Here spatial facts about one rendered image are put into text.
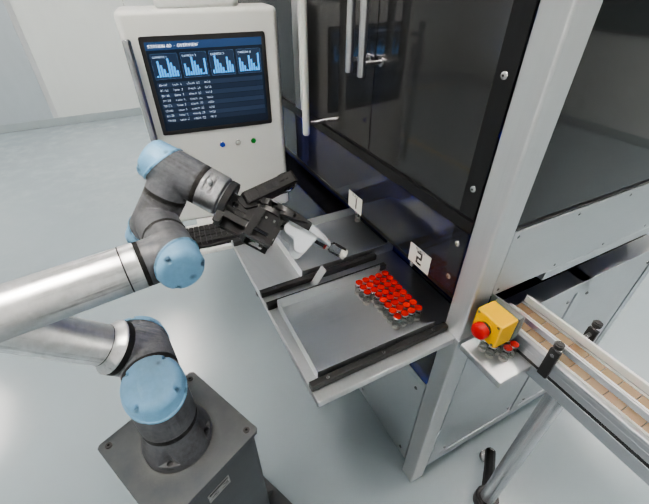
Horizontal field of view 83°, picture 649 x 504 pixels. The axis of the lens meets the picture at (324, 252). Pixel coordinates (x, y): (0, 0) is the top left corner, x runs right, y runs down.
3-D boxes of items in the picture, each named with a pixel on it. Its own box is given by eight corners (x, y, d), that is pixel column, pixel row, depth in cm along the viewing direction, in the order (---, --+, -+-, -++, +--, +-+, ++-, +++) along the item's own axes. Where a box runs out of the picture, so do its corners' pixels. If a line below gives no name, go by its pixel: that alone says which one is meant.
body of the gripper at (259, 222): (267, 256, 72) (211, 226, 70) (288, 219, 74) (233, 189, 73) (272, 247, 65) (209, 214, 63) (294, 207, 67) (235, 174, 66)
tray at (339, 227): (353, 214, 145) (354, 206, 143) (392, 249, 127) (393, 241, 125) (272, 236, 133) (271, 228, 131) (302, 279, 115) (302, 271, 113)
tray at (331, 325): (378, 273, 117) (379, 264, 115) (432, 330, 99) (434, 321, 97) (277, 308, 105) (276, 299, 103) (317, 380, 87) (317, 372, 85)
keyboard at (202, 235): (278, 214, 160) (277, 209, 158) (287, 231, 149) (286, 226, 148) (181, 232, 149) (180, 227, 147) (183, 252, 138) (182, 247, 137)
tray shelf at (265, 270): (347, 212, 150) (347, 208, 149) (475, 332, 101) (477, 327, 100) (231, 244, 133) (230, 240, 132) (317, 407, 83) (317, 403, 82)
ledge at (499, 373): (497, 329, 101) (499, 325, 100) (538, 365, 92) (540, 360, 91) (458, 348, 96) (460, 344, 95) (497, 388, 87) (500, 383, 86)
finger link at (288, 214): (305, 236, 70) (265, 215, 70) (310, 228, 71) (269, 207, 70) (309, 229, 66) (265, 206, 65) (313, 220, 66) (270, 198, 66)
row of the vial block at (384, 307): (365, 287, 112) (367, 276, 109) (401, 328, 99) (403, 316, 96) (359, 289, 111) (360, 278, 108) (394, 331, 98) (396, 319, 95)
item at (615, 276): (357, 200, 331) (363, 97, 278) (571, 382, 185) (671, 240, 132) (249, 228, 295) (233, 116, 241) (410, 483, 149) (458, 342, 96)
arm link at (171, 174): (147, 176, 71) (164, 136, 69) (199, 204, 72) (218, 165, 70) (126, 179, 63) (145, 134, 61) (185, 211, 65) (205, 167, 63)
